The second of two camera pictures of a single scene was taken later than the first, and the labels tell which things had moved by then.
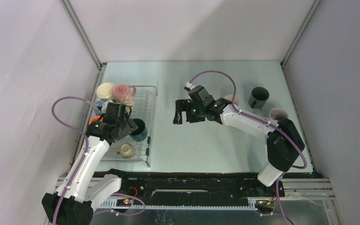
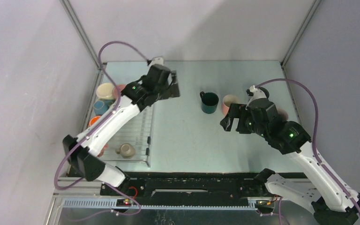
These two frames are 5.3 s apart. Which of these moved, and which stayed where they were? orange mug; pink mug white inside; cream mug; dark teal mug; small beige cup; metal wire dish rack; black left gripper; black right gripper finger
Moved: black left gripper; dark teal mug; black right gripper finger
Stayed: orange mug; small beige cup; metal wire dish rack; cream mug; pink mug white inside
